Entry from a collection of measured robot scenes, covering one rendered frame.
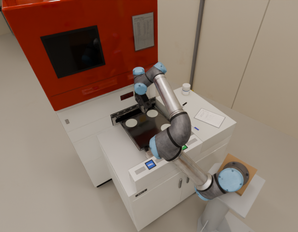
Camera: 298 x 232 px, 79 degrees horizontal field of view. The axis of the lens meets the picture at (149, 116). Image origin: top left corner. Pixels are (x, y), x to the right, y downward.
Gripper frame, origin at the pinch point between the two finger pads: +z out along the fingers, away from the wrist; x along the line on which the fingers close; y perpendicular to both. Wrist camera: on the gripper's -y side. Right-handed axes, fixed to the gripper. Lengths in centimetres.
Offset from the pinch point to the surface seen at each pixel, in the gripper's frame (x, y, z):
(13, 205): 145, 54, 102
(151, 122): -6.8, 4.3, 18.4
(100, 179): 52, 23, 90
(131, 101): 0.9, 23.8, 5.6
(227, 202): -14, -74, 27
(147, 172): 20.6, -38.0, 11.3
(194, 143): -19.1, -35.7, 12.8
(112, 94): 15.1, 23.4, -9.3
